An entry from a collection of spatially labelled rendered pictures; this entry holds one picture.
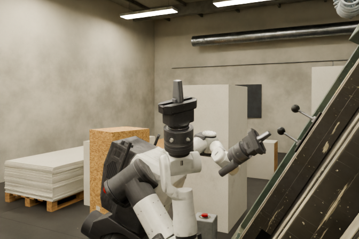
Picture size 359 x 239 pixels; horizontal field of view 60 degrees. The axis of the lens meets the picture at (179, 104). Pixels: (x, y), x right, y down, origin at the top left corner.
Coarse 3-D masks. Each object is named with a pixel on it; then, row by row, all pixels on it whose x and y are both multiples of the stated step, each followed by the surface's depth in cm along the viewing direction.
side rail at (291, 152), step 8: (352, 56) 147; (352, 64) 147; (344, 72) 148; (336, 80) 150; (336, 88) 150; (328, 96) 151; (320, 104) 153; (304, 128) 156; (288, 152) 158; (288, 160) 158; (280, 168) 159; (272, 176) 162; (272, 184) 161; (264, 192) 162; (256, 200) 166; (256, 208) 164; (248, 216) 165
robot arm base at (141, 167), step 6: (138, 162) 105; (144, 162) 113; (138, 168) 104; (144, 168) 106; (144, 174) 103; (150, 174) 108; (144, 180) 104; (150, 180) 105; (156, 180) 110; (156, 186) 109; (108, 192) 103; (114, 198) 103; (120, 204) 106; (126, 204) 108
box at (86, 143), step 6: (150, 138) 509; (84, 144) 460; (84, 150) 460; (84, 156) 460; (84, 162) 460; (84, 168) 461; (84, 174) 461; (84, 180) 461; (84, 186) 461; (84, 192) 462; (84, 198) 462; (84, 204) 462
